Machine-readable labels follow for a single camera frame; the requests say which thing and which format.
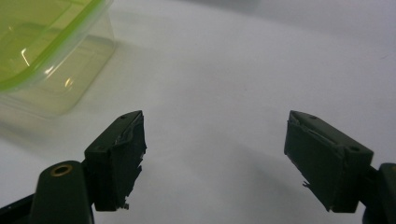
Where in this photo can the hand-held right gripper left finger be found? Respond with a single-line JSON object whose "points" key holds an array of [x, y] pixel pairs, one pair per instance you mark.
{"points": [[115, 161]]}

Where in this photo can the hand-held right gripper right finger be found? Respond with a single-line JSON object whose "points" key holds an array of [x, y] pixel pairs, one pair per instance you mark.
{"points": [[323, 161]]}

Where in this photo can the green container lid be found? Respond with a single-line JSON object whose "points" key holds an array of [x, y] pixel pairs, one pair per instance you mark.
{"points": [[34, 43]]}

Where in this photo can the clear plastic container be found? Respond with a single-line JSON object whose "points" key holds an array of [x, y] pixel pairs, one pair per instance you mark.
{"points": [[71, 81]]}

